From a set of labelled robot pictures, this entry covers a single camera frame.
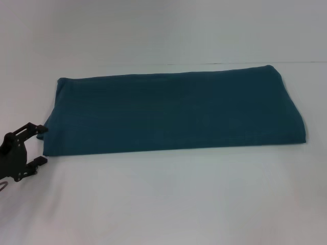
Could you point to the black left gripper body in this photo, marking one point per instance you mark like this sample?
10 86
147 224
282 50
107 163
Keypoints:
14 155

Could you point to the teal blue t-shirt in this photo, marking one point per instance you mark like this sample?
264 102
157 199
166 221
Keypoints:
178 109

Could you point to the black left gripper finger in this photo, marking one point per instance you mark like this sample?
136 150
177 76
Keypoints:
30 128
37 163

